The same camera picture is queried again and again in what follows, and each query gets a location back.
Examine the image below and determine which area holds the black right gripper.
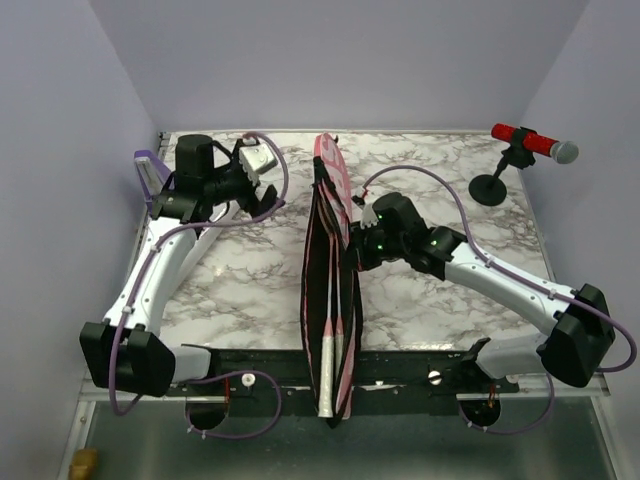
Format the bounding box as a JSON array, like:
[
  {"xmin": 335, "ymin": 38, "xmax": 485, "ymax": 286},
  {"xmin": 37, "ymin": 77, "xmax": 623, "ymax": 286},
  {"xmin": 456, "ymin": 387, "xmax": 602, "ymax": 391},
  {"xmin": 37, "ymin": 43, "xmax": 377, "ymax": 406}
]
[{"xmin": 338, "ymin": 218, "xmax": 408, "ymax": 272}]

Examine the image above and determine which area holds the white shuttlecock tube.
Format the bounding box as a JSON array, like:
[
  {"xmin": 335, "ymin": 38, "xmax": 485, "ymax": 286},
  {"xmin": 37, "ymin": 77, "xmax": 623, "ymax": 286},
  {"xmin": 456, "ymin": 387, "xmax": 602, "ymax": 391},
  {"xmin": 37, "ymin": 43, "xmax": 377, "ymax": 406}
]
[{"xmin": 192, "ymin": 202, "xmax": 239, "ymax": 262}]

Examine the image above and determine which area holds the pink racket bag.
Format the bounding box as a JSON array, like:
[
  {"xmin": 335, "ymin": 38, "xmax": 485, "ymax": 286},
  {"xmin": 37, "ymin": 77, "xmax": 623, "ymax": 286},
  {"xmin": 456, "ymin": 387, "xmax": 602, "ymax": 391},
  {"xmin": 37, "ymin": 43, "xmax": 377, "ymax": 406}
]
[{"xmin": 300, "ymin": 133, "xmax": 363, "ymax": 429}]

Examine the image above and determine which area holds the pink badminton racket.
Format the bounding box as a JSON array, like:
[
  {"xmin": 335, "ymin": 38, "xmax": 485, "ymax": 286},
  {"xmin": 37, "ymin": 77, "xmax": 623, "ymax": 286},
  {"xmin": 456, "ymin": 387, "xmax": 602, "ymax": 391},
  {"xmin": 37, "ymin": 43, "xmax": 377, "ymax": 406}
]
[{"xmin": 331, "ymin": 240, "xmax": 344, "ymax": 395}]

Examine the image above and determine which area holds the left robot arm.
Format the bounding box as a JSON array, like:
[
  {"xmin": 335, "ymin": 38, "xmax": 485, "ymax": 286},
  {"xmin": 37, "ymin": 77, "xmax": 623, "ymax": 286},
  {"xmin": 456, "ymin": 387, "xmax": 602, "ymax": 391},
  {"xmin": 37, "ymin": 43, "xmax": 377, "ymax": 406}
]
[{"xmin": 79, "ymin": 132, "xmax": 287, "ymax": 397}]

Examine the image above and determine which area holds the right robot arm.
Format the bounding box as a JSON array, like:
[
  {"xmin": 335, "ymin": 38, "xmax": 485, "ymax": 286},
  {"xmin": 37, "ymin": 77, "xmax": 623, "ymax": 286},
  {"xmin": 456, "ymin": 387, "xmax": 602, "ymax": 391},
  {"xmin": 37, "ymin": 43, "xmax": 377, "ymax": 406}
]
[{"xmin": 349, "ymin": 192, "xmax": 615, "ymax": 392}]

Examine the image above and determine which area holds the purple wedge device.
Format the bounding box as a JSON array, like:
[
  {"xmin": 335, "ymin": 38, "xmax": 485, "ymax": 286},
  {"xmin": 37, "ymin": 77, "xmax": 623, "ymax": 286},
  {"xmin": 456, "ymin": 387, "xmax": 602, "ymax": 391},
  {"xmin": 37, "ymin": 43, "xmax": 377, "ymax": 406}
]
[{"xmin": 134, "ymin": 150, "xmax": 171, "ymax": 211}]

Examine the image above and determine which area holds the red microphone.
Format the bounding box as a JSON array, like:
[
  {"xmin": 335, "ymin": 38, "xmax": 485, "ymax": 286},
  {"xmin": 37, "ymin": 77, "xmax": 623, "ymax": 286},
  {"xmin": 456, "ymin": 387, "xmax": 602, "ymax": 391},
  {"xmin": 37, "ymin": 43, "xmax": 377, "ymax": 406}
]
[{"xmin": 490, "ymin": 123, "xmax": 579, "ymax": 164}]

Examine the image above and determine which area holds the brass fitting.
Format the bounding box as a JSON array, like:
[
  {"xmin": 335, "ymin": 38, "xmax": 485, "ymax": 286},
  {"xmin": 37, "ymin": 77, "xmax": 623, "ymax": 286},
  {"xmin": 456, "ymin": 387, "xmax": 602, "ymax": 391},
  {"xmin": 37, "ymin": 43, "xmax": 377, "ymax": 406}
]
[{"xmin": 67, "ymin": 448, "xmax": 98, "ymax": 480}]

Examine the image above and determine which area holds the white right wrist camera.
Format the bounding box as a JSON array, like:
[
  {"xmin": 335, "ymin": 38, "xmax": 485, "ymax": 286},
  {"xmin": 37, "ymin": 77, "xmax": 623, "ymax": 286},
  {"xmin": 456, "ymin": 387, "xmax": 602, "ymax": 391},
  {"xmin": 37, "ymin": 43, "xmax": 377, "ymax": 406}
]
[{"xmin": 360, "ymin": 203, "xmax": 380, "ymax": 229}]

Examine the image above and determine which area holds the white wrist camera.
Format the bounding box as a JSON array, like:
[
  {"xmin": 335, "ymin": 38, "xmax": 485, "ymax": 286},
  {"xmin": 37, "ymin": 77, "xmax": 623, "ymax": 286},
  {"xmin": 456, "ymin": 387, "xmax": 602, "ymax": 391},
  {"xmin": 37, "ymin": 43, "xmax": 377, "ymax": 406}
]
[
  {"xmin": 360, "ymin": 203, "xmax": 380, "ymax": 229},
  {"xmin": 239, "ymin": 144, "xmax": 278, "ymax": 184}
]

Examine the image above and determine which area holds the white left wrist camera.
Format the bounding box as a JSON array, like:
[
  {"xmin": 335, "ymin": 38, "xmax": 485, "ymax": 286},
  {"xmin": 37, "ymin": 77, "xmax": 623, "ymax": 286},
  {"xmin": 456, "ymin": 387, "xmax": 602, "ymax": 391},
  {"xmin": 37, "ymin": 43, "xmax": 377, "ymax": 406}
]
[{"xmin": 239, "ymin": 144, "xmax": 278, "ymax": 184}]

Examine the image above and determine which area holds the aluminium rail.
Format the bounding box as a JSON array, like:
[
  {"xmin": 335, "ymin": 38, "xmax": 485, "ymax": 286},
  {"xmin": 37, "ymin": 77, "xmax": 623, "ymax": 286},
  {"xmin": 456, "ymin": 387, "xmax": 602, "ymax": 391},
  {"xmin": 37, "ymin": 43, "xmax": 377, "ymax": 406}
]
[{"xmin": 78, "ymin": 374, "xmax": 610, "ymax": 402}]

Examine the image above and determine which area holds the black base frame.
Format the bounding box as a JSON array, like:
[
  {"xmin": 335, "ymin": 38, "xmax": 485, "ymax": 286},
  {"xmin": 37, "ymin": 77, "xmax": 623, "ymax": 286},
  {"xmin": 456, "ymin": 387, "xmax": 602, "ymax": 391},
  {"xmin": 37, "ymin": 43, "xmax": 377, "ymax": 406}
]
[{"xmin": 165, "ymin": 349, "xmax": 519, "ymax": 418}]

